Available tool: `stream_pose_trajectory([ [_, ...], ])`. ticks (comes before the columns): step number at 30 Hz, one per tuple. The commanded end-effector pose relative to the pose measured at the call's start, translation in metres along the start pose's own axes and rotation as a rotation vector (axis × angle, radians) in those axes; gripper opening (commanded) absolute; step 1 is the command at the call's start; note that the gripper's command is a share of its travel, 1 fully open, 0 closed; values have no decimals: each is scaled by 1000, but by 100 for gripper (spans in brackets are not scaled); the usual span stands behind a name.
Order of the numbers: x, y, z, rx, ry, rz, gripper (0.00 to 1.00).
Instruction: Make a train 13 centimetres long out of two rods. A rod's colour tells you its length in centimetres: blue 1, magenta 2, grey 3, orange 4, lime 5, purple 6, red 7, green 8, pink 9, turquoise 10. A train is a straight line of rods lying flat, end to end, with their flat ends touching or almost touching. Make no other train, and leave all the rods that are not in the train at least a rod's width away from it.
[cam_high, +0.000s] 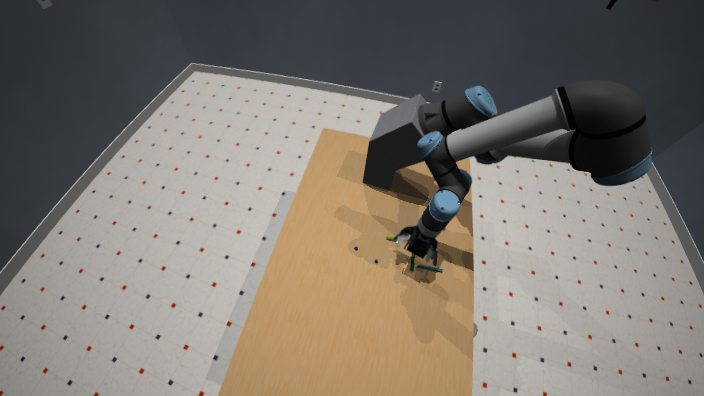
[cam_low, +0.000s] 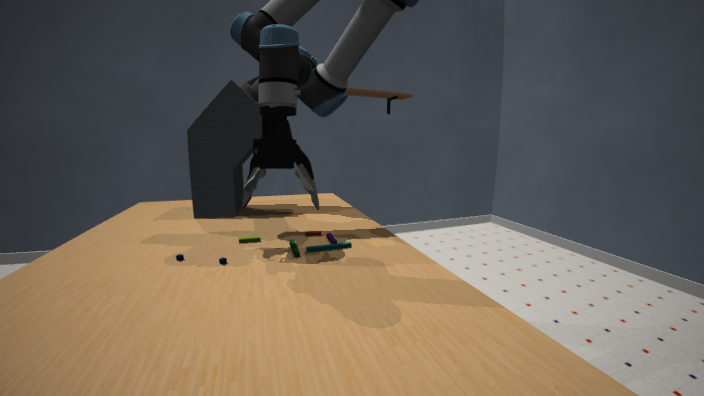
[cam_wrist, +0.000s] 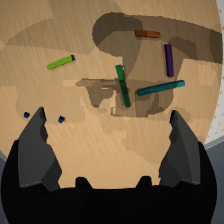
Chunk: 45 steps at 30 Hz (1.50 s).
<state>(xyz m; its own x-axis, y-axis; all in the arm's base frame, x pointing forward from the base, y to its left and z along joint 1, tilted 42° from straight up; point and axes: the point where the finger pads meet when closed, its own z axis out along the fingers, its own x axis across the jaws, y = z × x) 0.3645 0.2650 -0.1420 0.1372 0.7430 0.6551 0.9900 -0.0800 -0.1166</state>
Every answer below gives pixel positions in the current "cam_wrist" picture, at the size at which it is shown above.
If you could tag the purple rod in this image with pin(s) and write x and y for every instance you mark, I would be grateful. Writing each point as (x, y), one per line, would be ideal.
(169, 60)

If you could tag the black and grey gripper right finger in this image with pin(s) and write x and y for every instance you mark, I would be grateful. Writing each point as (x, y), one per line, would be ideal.
(186, 166)

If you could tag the turquoise rod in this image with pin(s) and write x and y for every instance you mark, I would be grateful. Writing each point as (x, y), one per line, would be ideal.
(160, 87)

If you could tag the small blue cube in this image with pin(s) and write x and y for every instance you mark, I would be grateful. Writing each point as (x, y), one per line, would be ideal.
(60, 120)

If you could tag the lime green rod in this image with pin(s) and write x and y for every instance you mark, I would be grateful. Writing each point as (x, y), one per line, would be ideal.
(60, 62)

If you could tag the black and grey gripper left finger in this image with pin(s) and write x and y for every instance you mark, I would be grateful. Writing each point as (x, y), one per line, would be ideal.
(31, 170)

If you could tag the brown rod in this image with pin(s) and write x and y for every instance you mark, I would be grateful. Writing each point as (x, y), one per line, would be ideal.
(143, 33)

